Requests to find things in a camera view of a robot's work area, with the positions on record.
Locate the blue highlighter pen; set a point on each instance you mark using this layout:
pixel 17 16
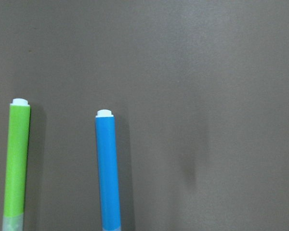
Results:
pixel 107 170

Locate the green highlighter pen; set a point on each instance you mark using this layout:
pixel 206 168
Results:
pixel 15 180

